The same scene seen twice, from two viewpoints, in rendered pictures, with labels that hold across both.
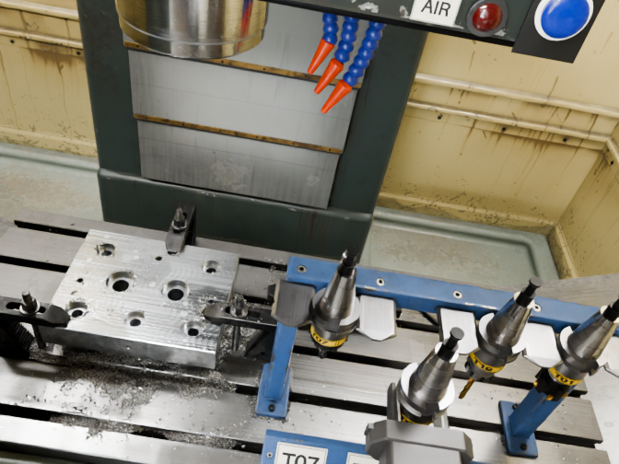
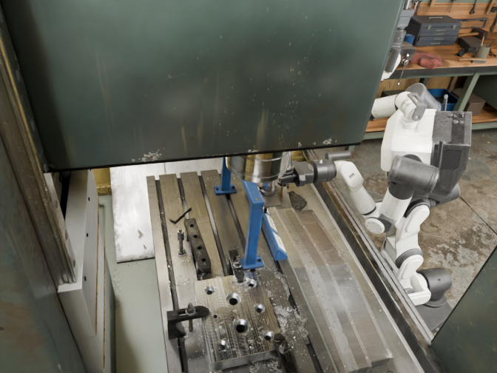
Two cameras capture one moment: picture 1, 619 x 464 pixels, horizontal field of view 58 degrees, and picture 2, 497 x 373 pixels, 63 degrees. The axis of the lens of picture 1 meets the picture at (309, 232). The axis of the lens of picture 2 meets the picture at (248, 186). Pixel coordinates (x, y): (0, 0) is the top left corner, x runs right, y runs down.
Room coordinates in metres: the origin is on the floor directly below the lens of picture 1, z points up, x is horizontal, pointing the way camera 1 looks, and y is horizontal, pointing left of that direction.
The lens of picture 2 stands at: (0.81, 0.98, 2.12)
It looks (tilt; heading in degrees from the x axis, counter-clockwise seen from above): 39 degrees down; 255
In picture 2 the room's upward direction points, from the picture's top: 6 degrees clockwise
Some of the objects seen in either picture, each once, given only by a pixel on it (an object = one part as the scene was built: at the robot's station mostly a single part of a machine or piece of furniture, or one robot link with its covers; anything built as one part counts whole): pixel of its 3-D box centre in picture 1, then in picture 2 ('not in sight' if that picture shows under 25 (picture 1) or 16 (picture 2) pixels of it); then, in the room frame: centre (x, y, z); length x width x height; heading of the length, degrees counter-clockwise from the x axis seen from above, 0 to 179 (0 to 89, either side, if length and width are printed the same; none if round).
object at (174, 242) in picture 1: (181, 235); (188, 318); (0.77, 0.25, 0.97); 0.13 x 0.03 x 0.15; 3
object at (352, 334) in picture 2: not in sight; (315, 275); (0.19, -0.05, 0.70); 0.90 x 0.30 x 0.16; 93
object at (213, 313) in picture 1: (241, 324); (236, 269); (0.59, 0.08, 0.97); 0.13 x 0.03 x 0.15; 93
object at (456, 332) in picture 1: (451, 342); not in sight; (0.37, -0.17, 1.32); 0.02 x 0.02 x 0.03
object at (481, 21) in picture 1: (486, 17); not in sight; (0.39, -0.09, 1.64); 0.02 x 0.01 x 0.02; 93
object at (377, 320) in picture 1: (376, 318); not in sight; (0.47, -0.11, 1.21); 0.07 x 0.05 x 0.01; 3
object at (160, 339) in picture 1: (148, 295); (236, 317); (0.62, 0.26, 0.97); 0.29 x 0.23 x 0.05; 93
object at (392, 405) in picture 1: (390, 408); (288, 180); (0.36, -0.14, 1.18); 0.06 x 0.02 x 0.03; 3
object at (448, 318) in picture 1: (458, 331); not in sight; (0.47, -0.22, 1.21); 0.07 x 0.05 x 0.01; 3
